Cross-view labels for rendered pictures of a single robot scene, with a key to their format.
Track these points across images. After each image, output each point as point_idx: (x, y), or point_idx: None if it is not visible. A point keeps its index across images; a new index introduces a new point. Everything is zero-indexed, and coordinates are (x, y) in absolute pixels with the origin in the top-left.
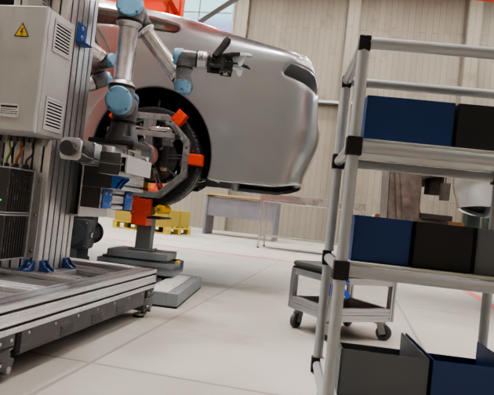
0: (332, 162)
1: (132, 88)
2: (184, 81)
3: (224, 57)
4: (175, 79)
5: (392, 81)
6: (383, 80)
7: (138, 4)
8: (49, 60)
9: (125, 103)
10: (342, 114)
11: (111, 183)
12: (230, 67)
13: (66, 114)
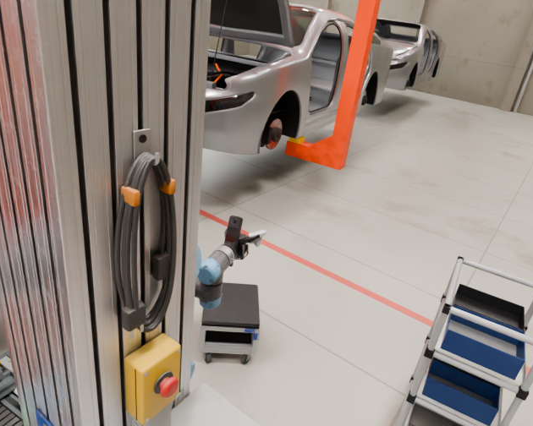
0: (427, 354)
1: None
2: (221, 297)
3: (243, 243)
4: (210, 299)
5: (453, 291)
6: (453, 294)
7: (200, 257)
8: None
9: (191, 375)
10: (442, 329)
11: None
12: (248, 250)
13: None
